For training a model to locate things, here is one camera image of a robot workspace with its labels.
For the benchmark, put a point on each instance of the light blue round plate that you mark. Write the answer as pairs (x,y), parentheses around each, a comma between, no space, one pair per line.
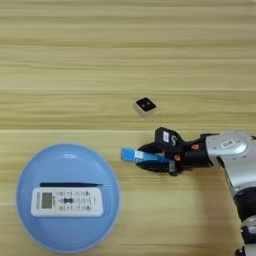
(66,230)

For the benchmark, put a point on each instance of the white remote control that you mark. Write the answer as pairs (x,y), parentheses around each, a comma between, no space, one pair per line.
(66,201)

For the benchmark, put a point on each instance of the black pen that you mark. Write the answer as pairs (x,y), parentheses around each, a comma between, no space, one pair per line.
(66,184)

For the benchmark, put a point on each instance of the black square device white rim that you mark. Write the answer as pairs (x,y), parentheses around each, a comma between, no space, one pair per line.
(145,105)

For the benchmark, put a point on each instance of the blue glue stick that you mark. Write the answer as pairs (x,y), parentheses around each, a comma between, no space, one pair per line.
(131,155)

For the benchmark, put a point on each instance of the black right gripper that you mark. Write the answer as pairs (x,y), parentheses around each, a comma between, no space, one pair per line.
(195,155)

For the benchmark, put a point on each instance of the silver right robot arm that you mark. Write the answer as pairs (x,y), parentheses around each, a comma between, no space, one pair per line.
(238,160)

